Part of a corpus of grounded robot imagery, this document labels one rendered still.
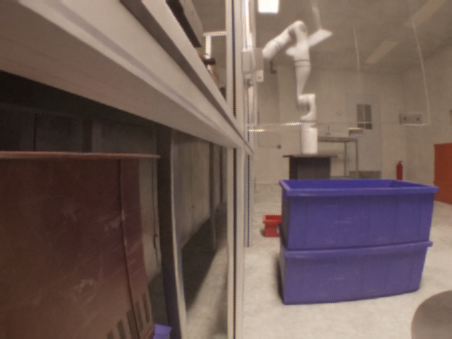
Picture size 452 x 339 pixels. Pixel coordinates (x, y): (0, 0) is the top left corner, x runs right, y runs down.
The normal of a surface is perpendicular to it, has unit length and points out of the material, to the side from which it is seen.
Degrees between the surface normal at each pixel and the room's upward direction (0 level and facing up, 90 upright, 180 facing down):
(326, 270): 90
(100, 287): 90
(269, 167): 90
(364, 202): 90
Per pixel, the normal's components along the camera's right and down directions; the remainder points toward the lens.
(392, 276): -0.14, 0.04
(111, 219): 0.99, 0.00
